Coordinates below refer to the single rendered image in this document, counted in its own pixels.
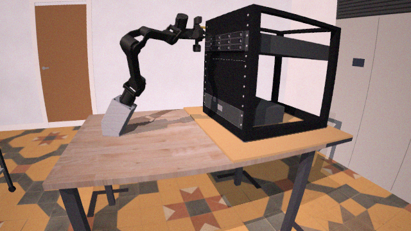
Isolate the black metal rack frame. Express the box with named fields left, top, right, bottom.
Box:
left=203, top=4, right=341, bottom=142

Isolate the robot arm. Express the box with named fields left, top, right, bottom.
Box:
left=119, top=13, right=204, bottom=107

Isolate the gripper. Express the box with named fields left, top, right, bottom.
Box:
left=185, top=16, right=213, bottom=52

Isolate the tan flat board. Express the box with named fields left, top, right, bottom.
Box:
left=184, top=107, right=353, bottom=163

